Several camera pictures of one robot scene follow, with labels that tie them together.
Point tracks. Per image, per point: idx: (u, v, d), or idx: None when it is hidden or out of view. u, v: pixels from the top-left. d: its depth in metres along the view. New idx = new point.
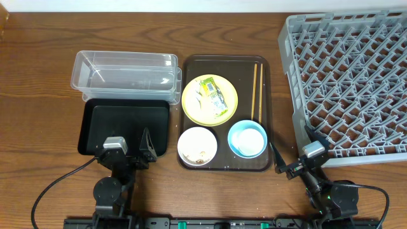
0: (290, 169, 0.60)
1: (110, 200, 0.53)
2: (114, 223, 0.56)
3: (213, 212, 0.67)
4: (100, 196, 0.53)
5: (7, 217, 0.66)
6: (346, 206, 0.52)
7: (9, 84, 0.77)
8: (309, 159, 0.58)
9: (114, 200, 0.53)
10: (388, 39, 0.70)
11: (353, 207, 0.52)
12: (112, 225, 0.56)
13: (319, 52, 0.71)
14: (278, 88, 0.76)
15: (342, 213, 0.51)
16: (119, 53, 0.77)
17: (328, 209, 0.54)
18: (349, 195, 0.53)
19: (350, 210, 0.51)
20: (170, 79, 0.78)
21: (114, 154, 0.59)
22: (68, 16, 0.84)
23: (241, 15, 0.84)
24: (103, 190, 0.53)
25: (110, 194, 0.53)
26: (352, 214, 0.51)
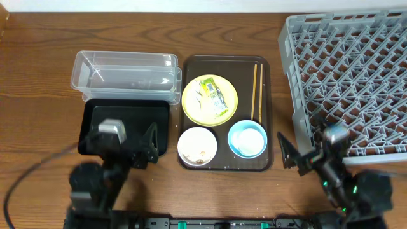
0: (306, 161, 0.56)
1: (89, 186, 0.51)
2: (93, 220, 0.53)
3: (213, 212, 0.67)
4: (77, 182, 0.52)
5: (7, 217, 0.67)
6: (378, 201, 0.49)
7: (9, 84, 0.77)
8: (332, 145, 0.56)
9: (92, 187, 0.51)
10: (388, 39, 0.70)
11: (385, 200, 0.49)
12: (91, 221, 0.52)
13: (319, 52, 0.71)
14: (278, 88, 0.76)
15: (372, 207, 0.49)
16: (119, 53, 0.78)
17: (353, 204, 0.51)
18: (381, 188, 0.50)
19: (381, 205, 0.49)
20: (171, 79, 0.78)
21: (107, 138, 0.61)
22: (67, 15, 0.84)
23: (241, 15, 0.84)
24: (81, 175, 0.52)
25: (89, 180, 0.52)
26: (383, 209, 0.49)
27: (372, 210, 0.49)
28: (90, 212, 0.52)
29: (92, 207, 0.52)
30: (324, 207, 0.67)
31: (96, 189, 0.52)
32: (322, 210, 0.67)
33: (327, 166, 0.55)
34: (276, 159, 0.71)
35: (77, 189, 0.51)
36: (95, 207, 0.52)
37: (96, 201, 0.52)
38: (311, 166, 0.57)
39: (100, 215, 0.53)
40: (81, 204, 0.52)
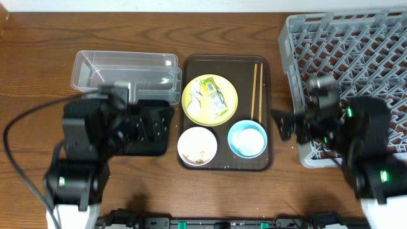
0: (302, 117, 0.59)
1: (86, 112, 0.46)
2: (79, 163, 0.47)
3: (213, 212, 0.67)
4: (72, 111, 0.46)
5: (7, 217, 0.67)
6: (377, 123, 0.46)
7: (9, 84, 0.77)
8: (322, 90, 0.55)
9: (86, 116, 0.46)
10: (388, 39, 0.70)
11: (383, 113, 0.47)
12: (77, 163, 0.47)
13: (319, 52, 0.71)
14: (278, 88, 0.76)
15: (371, 119, 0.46)
16: (119, 53, 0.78)
17: (357, 130, 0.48)
18: (377, 112, 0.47)
19: (379, 115, 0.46)
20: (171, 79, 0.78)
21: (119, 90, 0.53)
22: (67, 15, 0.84)
23: (241, 14, 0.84)
24: (78, 105, 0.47)
25: (86, 108, 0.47)
26: (381, 118, 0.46)
27: (375, 137, 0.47)
28: (79, 150, 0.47)
29: (84, 141, 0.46)
30: (324, 207, 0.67)
31: (91, 119, 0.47)
32: (322, 210, 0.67)
33: (320, 119, 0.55)
34: (276, 159, 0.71)
35: (68, 115, 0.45)
36: (84, 143, 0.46)
37: (88, 134, 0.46)
38: (307, 124, 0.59)
39: (90, 158, 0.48)
40: (69, 135, 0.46)
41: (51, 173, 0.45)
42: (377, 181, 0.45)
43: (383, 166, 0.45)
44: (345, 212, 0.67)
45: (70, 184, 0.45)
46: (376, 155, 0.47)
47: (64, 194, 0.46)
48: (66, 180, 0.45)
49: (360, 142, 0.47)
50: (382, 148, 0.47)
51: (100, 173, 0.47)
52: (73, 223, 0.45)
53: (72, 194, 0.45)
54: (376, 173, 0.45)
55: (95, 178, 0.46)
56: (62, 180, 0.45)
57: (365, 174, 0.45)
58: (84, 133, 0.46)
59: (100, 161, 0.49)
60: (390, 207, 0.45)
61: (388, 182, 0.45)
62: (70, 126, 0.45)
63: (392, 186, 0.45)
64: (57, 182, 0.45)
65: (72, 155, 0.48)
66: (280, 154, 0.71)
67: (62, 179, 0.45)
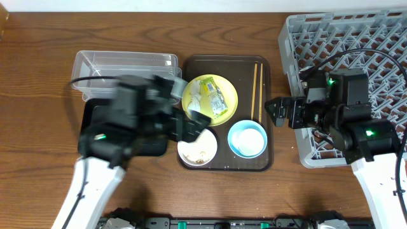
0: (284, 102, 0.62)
1: (137, 84, 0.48)
2: (116, 130, 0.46)
3: (213, 212, 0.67)
4: (126, 81, 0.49)
5: (7, 217, 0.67)
6: (357, 84, 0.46)
7: (9, 84, 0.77)
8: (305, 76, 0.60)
9: (133, 86, 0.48)
10: (388, 39, 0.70)
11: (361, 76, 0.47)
12: (113, 130, 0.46)
13: (319, 52, 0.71)
14: (278, 88, 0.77)
15: (346, 77, 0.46)
16: (119, 53, 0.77)
17: (340, 96, 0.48)
18: (355, 74, 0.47)
19: (358, 76, 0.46)
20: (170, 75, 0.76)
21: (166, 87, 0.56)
22: (67, 15, 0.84)
23: (241, 14, 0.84)
24: (130, 78, 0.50)
25: (137, 81, 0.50)
26: (360, 79, 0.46)
27: (357, 99, 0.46)
28: (122, 115, 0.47)
29: (131, 107, 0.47)
30: (324, 207, 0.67)
31: (139, 90, 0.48)
32: (322, 210, 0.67)
33: (309, 99, 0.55)
34: (276, 159, 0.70)
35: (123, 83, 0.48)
36: (128, 109, 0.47)
37: (134, 102, 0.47)
38: (297, 106, 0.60)
39: (126, 126, 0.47)
40: (118, 98, 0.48)
41: (91, 129, 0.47)
42: (364, 137, 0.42)
43: (367, 124, 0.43)
44: (344, 212, 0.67)
45: (105, 143, 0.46)
46: (360, 117, 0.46)
47: (96, 150, 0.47)
48: (105, 137, 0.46)
49: (343, 105, 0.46)
50: (367, 111, 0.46)
51: (131, 142, 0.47)
52: (101, 177, 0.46)
53: (102, 154, 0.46)
54: (362, 130, 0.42)
55: (128, 144, 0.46)
56: (101, 136, 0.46)
57: (351, 133, 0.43)
58: (131, 100, 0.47)
59: (136, 131, 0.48)
60: (378, 163, 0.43)
61: (374, 138, 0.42)
62: (121, 91, 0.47)
63: (378, 142, 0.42)
64: (97, 137, 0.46)
65: (115, 121, 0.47)
66: (280, 154, 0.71)
67: (101, 134, 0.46)
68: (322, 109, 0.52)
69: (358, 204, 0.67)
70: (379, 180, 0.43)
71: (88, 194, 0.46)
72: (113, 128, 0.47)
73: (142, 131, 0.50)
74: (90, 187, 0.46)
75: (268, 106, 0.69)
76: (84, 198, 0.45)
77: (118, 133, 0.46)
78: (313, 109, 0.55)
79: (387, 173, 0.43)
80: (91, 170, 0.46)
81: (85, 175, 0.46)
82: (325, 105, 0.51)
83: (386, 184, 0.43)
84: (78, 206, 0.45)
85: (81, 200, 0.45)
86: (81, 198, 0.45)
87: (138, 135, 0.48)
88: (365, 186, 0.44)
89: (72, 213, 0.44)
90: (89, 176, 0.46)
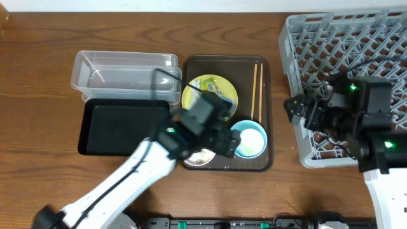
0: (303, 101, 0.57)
1: (216, 103, 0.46)
2: (185, 131, 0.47)
3: (213, 212, 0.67)
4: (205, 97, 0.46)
5: (7, 217, 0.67)
6: (380, 93, 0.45)
7: (9, 84, 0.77)
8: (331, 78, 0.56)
9: (212, 106, 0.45)
10: (388, 39, 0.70)
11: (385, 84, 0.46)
12: (183, 131, 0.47)
13: (319, 52, 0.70)
14: (278, 88, 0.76)
15: (370, 85, 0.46)
16: (119, 53, 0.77)
17: (360, 104, 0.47)
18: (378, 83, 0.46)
19: (382, 84, 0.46)
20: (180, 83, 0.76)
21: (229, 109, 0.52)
22: (67, 15, 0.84)
23: (241, 14, 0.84)
24: (211, 96, 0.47)
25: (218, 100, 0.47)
26: (384, 86, 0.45)
27: (378, 109, 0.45)
28: (193, 121, 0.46)
29: (205, 118, 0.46)
30: (324, 207, 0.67)
31: (216, 109, 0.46)
32: (322, 210, 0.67)
33: (331, 104, 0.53)
34: (276, 159, 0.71)
35: (208, 95, 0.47)
36: (203, 119, 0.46)
37: (206, 119, 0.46)
38: (318, 107, 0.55)
39: (191, 133, 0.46)
40: (196, 105, 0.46)
41: (164, 122, 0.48)
42: (381, 148, 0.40)
43: (386, 135, 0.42)
44: (344, 212, 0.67)
45: (167, 138, 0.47)
46: (380, 127, 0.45)
47: (160, 140, 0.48)
48: (174, 132, 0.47)
49: (363, 112, 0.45)
50: (385, 123, 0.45)
51: (191, 147, 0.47)
52: (160, 162, 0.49)
53: (163, 146, 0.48)
54: (381, 140, 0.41)
55: (188, 148, 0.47)
56: (171, 130, 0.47)
57: (370, 141, 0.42)
58: (208, 114, 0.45)
59: (198, 140, 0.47)
60: (394, 179, 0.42)
61: (393, 151, 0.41)
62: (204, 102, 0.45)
63: (397, 155, 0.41)
64: (166, 131, 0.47)
65: (184, 126, 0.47)
66: (280, 154, 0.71)
67: (172, 128, 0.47)
68: (343, 115, 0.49)
69: (358, 204, 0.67)
70: (391, 195, 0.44)
71: (142, 172, 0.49)
72: (182, 130, 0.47)
73: (201, 140, 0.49)
74: (145, 168, 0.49)
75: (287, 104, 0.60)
76: (136, 173, 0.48)
77: (190, 138, 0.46)
78: (332, 114, 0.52)
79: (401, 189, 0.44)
80: (152, 151, 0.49)
81: (145, 153, 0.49)
82: (344, 111, 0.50)
83: (397, 199, 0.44)
84: (127, 179, 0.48)
85: (133, 173, 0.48)
86: (133, 172, 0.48)
87: (196, 143, 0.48)
88: (378, 197, 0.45)
89: (121, 182, 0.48)
90: (148, 156, 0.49)
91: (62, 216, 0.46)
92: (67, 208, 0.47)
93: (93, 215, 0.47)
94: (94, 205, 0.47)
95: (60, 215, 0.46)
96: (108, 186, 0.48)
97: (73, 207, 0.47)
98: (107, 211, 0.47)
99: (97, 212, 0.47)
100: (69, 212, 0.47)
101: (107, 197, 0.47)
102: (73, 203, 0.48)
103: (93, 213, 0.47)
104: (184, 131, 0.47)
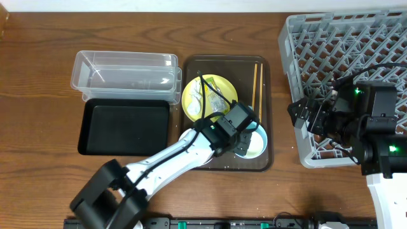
0: (306, 104, 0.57)
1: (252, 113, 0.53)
2: (222, 130, 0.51)
3: (213, 212, 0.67)
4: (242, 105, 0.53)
5: (7, 217, 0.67)
6: (385, 96, 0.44)
7: (9, 84, 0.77)
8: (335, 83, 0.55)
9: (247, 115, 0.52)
10: (388, 39, 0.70)
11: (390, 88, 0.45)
12: (221, 131, 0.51)
13: (319, 51, 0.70)
14: (278, 88, 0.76)
15: (374, 89, 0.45)
16: (119, 53, 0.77)
17: (365, 108, 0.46)
18: (383, 86, 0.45)
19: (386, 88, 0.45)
20: (187, 84, 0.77)
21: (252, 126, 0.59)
22: (67, 15, 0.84)
23: (241, 14, 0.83)
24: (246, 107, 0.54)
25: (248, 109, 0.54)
26: (388, 91, 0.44)
27: (382, 112, 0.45)
28: (229, 124, 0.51)
29: (239, 123, 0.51)
30: (324, 207, 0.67)
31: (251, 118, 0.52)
32: (322, 209, 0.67)
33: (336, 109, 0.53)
34: (276, 159, 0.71)
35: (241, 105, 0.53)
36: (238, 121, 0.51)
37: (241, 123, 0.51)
38: (322, 110, 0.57)
39: (227, 133, 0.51)
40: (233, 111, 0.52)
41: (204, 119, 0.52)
42: (385, 152, 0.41)
43: (390, 138, 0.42)
44: (344, 212, 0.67)
45: (207, 135, 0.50)
46: (384, 130, 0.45)
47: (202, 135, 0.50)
48: (214, 129, 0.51)
49: (367, 116, 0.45)
50: (389, 126, 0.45)
51: (224, 145, 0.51)
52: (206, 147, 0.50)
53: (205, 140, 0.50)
54: (385, 144, 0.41)
55: (222, 146, 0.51)
56: (212, 126, 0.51)
57: (374, 145, 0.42)
58: (241, 119, 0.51)
59: (231, 140, 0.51)
60: (398, 180, 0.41)
61: (397, 154, 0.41)
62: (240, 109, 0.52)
63: (402, 159, 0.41)
64: (208, 127, 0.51)
65: (223, 125, 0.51)
66: (280, 154, 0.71)
67: (213, 125, 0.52)
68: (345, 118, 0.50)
69: (358, 203, 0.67)
70: (392, 199, 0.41)
71: (191, 152, 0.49)
72: (220, 129, 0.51)
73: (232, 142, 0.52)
74: (192, 150, 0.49)
75: (290, 107, 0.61)
76: (187, 152, 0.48)
77: (227, 137, 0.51)
78: (336, 117, 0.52)
79: (404, 194, 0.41)
80: (201, 138, 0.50)
81: (196, 137, 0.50)
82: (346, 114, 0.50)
83: (399, 204, 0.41)
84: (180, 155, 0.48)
85: (184, 151, 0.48)
86: (183, 151, 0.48)
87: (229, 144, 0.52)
88: (379, 200, 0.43)
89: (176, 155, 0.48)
90: (197, 141, 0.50)
91: (125, 171, 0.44)
92: (130, 166, 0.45)
93: (151, 178, 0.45)
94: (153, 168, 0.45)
95: (123, 170, 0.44)
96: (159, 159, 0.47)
97: (134, 165, 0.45)
98: (163, 177, 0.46)
99: (154, 176, 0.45)
100: (132, 169, 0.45)
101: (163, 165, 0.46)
102: (134, 163, 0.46)
103: (152, 175, 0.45)
104: (222, 130, 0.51)
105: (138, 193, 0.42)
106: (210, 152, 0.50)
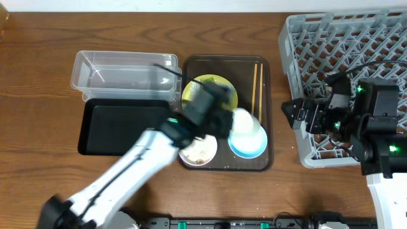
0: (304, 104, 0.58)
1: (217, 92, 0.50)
2: (186, 121, 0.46)
3: (213, 212, 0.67)
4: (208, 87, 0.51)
5: (7, 217, 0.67)
6: (387, 95, 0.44)
7: (9, 84, 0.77)
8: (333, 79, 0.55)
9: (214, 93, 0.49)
10: (388, 39, 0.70)
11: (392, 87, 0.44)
12: (186, 121, 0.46)
13: (319, 51, 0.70)
14: (278, 88, 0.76)
15: (375, 87, 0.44)
16: (119, 53, 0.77)
17: (367, 107, 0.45)
18: (385, 84, 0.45)
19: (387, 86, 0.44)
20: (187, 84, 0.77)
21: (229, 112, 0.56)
22: (67, 15, 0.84)
23: (241, 14, 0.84)
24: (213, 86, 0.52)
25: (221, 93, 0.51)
26: (390, 90, 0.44)
27: (384, 112, 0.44)
28: (194, 112, 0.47)
29: (203, 108, 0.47)
30: (324, 207, 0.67)
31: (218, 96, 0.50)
32: (322, 210, 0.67)
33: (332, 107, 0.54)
34: (276, 159, 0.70)
35: (215, 90, 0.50)
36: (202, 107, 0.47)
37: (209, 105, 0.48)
38: (319, 109, 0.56)
39: (193, 122, 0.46)
40: (198, 98, 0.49)
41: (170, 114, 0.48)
42: (385, 152, 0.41)
43: (391, 138, 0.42)
44: (344, 212, 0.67)
45: (168, 129, 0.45)
46: (385, 130, 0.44)
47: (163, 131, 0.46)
48: (175, 122, 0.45)
49: (369, 115, 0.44)
50: (389, 126, 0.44)
51: (192, 137, 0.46)
52: (161, 151, 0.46)
53: (165, 138, 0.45)
54: (385, 144, 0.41)
55: (189, 137, 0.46)
56: (174, 120, 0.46)
57: (374, 145, 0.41)
58: (208, 104, 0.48)
59: (198, 130, 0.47)
60: (399, 182, 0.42)
61: (397, 155, 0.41)
62: (208, 95, 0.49)
63: (402, 159, 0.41)
64: (170, 121, 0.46)
65: (187, 116, 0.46)
66: (280, 154, 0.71)
67: (173, 119, 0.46)
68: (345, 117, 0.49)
69: (358, 204, 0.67)
70: (392, 199, 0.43)
71: (147, 159, 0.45)
72: (185, 119, 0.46)
73: (201, 132, 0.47)
74: (147, 156, 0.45)
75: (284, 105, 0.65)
76: (140, 161, 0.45)
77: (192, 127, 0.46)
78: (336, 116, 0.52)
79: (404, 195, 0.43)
80: (157, 140, 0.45)
81: (149, 140, 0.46)
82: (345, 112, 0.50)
83: (399, 204, 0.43)
84: (132, 166, 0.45)
85: (137, 161, 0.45)
86: (136, 159, 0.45)
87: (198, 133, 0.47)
88: (380, 200, 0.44)
89: (125, 170, 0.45)
90: (152, 145, 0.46)
91: (68, 204, 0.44)
92: (74, 198, 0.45)
93: (99, 203, 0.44)
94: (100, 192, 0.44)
95: (67, 205, 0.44)
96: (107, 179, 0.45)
97: (79, 195, 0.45)
98: (114, 198, 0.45)
99: (103, 200, 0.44)
100: (77, 200, 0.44)
101: (112, 186, 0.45)
102: (80, 192, 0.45)
103: (100, 201, 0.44)
104: (187, 121, 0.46)
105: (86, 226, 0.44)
106: (174, 150, 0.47)
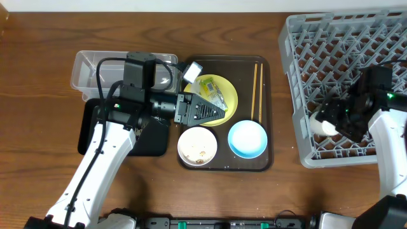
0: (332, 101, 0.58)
1: (144, 60, 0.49)
2: (130, 102, 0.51)
3: (213, 212, 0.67)
4: (133, 56, 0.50)
5: (7, 217, 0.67)
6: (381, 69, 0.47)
7: (9, 84, 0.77)
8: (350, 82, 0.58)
9: (144, 60, 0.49)
10: (388, 39, 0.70)
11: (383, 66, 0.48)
12: (128, 102, 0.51)
13: (319, 52, 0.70)
14: (279, 88, 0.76)
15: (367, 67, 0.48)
16: (119, 53, 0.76)
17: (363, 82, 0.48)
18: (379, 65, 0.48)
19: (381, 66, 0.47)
20: (186, 84, 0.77)
21: (156, 94, 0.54)
22: (67, 15, 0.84)
23: (241, 15, 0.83)
24: (138, 55, 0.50)
25: (145, 56, 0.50)
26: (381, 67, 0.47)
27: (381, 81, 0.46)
28: (132, 89, 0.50)
29: (138, 82, 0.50)
30: (323, 206, 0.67)
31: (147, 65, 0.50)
32: (322, 209, 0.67)
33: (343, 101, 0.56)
34: (276, 159, 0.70)
35: (131, 58, 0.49)
36: (138, 83, 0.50)
37: (144, 79, 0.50)
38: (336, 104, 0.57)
39: (137, 99, 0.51)
40: (128, 74, 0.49)
41: (105, 103, 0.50)
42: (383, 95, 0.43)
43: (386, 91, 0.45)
44: (344, 212, 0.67)
45: (117, 114, 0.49)
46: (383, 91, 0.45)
47: (114, 118, 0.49)
48: (121, 107, 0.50)
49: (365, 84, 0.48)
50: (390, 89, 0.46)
51: (142, 112, 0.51)
52: (118, 135, 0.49)
53: (119, 124, 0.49)
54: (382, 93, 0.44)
55: (141, 116, 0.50)
56: (117, 105, 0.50)
57: (371, 95, 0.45)
58: (140, 76, 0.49)
59: (144, 104, 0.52)
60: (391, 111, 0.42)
61: (393, 100, 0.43)
62: (131, 67, 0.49)
63: (399, 104, 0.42)
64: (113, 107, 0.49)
65: (126, 95, 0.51)
66: (280, 154, 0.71)
67: (117, 104, 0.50)
68: (350, 105, 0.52)
69: (358, 204, 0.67)
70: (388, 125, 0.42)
71: (107, 150, 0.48)
72: (128, 102, 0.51)
73: (150, 106, 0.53)
74: (108, 145, 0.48)
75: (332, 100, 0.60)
76: (102, 154, 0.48)
77: (138, 105, 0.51)
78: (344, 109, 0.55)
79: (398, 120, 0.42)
80: (110, 130, 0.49)
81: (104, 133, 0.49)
82: (347, 102, 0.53)
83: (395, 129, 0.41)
84: (96, 161, 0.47)
85: (100, 155, 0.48)
86: (99, 153, 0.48)
87: (147, 109, 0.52)
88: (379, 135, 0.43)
89: (91, 166, 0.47)
90: (108, 135, 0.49)
91: (48, 220, 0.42)
92: (51, 211, 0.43)
93: (78, 207, 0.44)
94: (75, 196, 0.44)
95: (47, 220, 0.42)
96: (79, 179, 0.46)
97: (55, 208, 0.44)
98: (91, 196, 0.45)
99: (81, 202, 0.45)
100: (55, 214, 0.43)
101: (84, 186, 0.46)
102: (54, 206, 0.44)
103: (78, 205, 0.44)
104: (130, 100, 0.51)
105: (79, 224, 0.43)
106: (130, 133, 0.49)
